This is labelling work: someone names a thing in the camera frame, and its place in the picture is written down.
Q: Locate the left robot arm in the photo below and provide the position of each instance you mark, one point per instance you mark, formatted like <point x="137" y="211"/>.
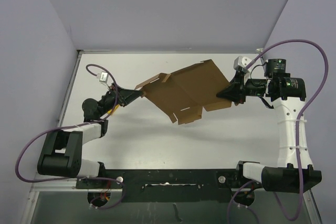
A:
<point x="61" y="154"/>

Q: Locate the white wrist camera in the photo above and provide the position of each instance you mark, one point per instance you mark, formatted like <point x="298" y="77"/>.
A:
<point x="102" y="77"/>
<point x="240" y="63"/>

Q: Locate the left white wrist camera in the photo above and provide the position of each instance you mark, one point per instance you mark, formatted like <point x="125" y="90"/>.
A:
<point x="102" y="77"/>

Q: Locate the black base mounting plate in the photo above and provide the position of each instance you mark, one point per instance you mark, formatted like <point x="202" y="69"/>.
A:
<point x="169" y="185"/>

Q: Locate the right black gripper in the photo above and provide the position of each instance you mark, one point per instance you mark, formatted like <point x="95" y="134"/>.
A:
<point x="235" y="91"/>

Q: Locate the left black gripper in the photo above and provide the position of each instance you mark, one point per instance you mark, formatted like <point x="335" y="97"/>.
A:
<point x="124" y="97"/>

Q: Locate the yellow rectangular block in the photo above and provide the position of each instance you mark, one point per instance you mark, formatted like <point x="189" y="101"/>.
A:
<point x="113" y="111"/>

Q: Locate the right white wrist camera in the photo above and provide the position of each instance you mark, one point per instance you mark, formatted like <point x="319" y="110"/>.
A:
<point x="240" y="63"/>

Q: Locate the brown cardboard box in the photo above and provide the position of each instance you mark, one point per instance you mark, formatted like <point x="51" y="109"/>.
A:
<point x="184" y="94"/>

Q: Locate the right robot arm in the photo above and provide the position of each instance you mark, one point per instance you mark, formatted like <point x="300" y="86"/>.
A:
<point x="286" y="95"/>

